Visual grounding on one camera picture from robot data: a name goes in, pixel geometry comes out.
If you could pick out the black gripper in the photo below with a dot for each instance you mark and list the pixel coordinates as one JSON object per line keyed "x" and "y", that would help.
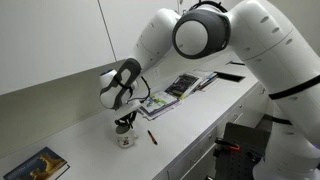
{"x": 127, "y": 117}

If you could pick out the white printed mug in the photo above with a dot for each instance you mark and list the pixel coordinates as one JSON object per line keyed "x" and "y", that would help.
{"x": 126, "y": 139}

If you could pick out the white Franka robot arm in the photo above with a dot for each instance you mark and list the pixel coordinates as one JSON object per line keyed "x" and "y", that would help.
{"x": 266, "y": 50}

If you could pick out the black orange pen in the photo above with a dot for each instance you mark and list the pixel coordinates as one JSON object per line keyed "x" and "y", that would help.
{"x": 152, "y": 137}

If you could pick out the white blue magazine stack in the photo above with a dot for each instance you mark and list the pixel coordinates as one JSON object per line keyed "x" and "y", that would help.
{"x": 160, "y": 104}

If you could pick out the dark cover magazine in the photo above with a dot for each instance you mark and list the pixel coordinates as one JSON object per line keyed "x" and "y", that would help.
{"x": 182, "y": 84}

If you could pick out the colourful magazine pile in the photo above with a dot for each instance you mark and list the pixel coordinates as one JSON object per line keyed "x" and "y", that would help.
{"x": 207, "y": 80}

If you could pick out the blue hardcover book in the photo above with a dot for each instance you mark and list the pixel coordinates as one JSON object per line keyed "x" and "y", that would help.
{"x": 36, "y": 166}

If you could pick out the black orange clamp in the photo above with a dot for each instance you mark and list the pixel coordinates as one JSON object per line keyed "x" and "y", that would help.
{"x": 228, "y": 145}

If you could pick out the white lower drawer cabinet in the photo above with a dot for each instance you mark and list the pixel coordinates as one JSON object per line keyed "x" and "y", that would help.
{"x": 233, "y": 113}

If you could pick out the wide white cabinet door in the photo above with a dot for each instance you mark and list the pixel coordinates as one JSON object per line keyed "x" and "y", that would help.
{"x": 50, "y": 36}

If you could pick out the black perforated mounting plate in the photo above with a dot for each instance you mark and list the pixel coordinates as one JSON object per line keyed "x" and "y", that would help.
{"x": 243, "y": 156}

